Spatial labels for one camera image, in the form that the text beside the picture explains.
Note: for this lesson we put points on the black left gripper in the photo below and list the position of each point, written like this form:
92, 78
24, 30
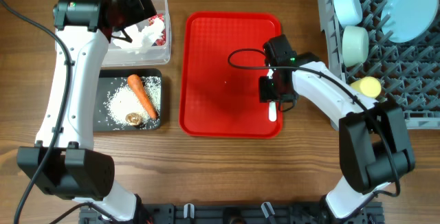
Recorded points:
139, 14

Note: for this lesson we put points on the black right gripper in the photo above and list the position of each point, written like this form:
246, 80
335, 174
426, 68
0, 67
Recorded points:
265, 95

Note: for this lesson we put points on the white plastic spoon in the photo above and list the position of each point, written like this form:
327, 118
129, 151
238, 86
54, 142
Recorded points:
272, 112

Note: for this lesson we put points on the clear plastic wrap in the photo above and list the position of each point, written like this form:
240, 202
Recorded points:
130, 38

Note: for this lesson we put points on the red snack wrapper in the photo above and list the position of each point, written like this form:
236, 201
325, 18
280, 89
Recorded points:
156, 30

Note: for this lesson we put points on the orange carrot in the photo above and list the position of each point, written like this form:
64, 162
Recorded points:
135, 83

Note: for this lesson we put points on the mint green bowl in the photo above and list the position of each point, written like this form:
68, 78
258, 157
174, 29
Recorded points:
355, 45

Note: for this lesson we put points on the yellow cup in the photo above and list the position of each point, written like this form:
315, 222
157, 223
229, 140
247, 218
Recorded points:
368, 86

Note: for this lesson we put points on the white rice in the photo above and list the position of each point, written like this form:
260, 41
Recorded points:
120, 101

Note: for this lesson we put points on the light blue bowl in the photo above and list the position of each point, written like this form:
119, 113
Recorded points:
348, 12

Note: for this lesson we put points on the light blue plate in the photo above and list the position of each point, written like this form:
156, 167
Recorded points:
407, 19

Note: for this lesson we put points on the white tissue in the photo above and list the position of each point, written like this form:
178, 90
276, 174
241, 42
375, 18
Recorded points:
145, 42

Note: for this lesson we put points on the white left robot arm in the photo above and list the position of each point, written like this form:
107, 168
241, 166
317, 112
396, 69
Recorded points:
62, 162

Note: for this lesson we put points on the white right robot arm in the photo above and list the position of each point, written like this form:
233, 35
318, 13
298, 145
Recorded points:
374, 145

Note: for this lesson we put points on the grey dishwasher rack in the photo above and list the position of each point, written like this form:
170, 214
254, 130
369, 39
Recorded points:
408, 72

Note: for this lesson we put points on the clear plastic bin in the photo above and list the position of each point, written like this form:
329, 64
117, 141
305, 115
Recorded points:
154, 55

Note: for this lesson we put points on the red serving tray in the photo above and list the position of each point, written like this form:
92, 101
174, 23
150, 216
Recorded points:
220, 75

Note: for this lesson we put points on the black tray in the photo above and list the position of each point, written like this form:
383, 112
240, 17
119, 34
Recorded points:
104, 77

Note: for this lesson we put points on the brown mushroom piece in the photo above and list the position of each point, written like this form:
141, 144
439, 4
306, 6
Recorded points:
134, 119

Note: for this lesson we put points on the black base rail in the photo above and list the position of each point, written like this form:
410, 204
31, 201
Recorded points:
303, 212

